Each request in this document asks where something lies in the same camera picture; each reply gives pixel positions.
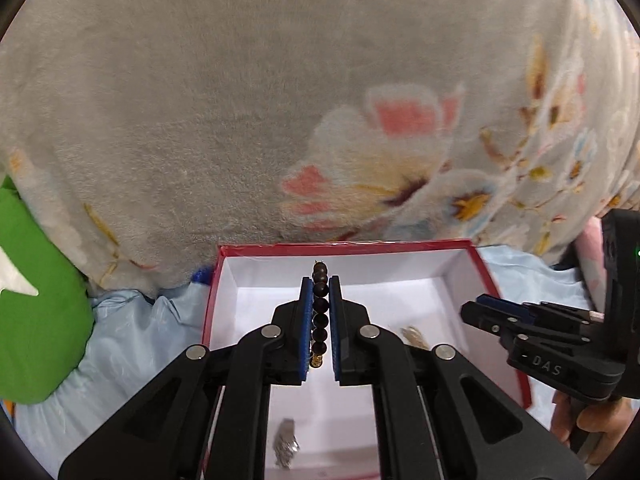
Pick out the green round pillow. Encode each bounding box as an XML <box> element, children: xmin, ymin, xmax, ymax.
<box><xmin>0</xmin><ymin>175</ymin><xmax>96</xmax><ymax>406</ymax></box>

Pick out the grey floral blanket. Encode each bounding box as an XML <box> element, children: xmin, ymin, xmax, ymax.
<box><xmin>0</xmin><ymin>0</ymin><xmax>640</xmax><ymax>296</ymax></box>

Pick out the gold chain bracelet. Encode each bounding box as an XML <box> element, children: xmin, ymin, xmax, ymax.
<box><xmin>400</xmin><ymin>325</ymin><xmax>433</xmax><ymax>351</ymax></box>

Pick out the light blue bed sheet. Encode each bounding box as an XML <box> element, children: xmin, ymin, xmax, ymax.
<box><xmin>10</xmin><ymin>245</ymin><xmax>601</xmax><ymax>480</ymax></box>

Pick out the red cardboard box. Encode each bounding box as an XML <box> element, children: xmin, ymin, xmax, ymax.
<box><xmin>197</xmin><ymin>239</ymin><xmax>533</xmax><ymax>480</ymax></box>

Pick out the person's right hand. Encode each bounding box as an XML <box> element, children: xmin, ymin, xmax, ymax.
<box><xmin>550</xmin><ymin>390</ymin><xmax>633</xmax><ymax>466</ymax></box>

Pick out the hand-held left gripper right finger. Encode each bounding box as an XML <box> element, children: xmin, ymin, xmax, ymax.
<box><xmin>329</xmin><ymin>276</ymin><xmax>587</xmax><ymax>480</ymax></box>

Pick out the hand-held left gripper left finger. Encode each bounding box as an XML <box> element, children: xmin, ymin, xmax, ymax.
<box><xmin>57</xmin><ymin>276</ymin><xmax>316</xmax><ymax>480</ymax></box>

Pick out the silver watch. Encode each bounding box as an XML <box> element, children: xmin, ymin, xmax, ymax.
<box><xmin>273</xmin><ymin>417</ymin><xmax>301</xmax><ymax>470</ymax></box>

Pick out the pink plush pillow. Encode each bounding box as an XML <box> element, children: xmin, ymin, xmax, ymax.
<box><xmin>572</xmin><ymin>217</ymin><xmax>608</xmax><ymax>311</ymax></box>

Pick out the black bead bracelet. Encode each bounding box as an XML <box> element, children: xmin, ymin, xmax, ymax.
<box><xmin>310</xmin><ymin>260</ymin><xmax>332</xmax><ymax>367</ymax></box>

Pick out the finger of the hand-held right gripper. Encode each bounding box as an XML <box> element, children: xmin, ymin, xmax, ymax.
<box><xmin>475</xmin><ymin>294</ymin><xmax>603</xmax><ymax>326</ymax></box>
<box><xmin>460</xmin><ymin>301</ymin><xmax>551</xmax><ymax>348</ymax></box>

